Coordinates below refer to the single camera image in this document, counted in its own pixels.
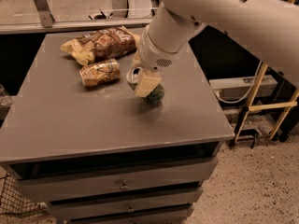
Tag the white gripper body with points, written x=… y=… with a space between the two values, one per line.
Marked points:
x=153 y=58

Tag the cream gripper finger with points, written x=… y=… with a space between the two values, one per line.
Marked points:
x=135 y=59
x=147 y=81

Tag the green soda can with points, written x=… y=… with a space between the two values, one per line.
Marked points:
x=155 y=96

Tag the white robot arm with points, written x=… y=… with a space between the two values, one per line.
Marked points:
x=268 y=29

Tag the large brown chip bag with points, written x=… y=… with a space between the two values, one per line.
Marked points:
x=101 y=45

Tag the small crumpled snack bag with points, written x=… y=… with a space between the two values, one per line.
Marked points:
x=100 y=73

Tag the grey drawer cabinet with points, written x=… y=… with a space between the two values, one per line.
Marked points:
x=104 y=156

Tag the grey metal railing frame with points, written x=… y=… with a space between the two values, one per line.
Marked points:
x=54 y=16

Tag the yellow wooden ladder frame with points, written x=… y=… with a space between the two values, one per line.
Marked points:
x=250 y=107

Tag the wire mesh basket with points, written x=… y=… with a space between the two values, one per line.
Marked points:
x=12 y=203

